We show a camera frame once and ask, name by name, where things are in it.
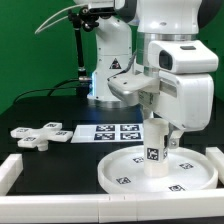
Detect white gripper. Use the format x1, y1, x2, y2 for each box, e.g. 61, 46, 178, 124
139, 71, 214, 149

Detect white round table top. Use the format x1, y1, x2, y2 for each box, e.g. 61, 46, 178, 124
98, 145, 218, 194

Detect white cross table base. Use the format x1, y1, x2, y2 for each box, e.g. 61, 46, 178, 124
10, 122, 73, 151

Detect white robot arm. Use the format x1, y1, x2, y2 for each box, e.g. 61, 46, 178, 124
74, 0, 222, 148

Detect white right fence bar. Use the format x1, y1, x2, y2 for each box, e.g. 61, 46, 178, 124
206, 147, 224, 185

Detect white marker tag sheet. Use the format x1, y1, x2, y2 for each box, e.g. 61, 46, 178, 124
71, 123, 143, 143

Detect white left fence bar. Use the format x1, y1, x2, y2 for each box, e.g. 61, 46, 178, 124
0, 154, 23, 196

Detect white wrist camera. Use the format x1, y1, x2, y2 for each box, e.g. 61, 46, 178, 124
148, 40, 219, 74

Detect black cables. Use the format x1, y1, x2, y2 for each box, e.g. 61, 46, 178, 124
13, 78, 88, 104

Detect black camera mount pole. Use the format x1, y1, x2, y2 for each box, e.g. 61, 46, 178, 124
68, 7, 99, 97

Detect white cables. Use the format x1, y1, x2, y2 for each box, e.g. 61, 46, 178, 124
34, 3, 87, 35

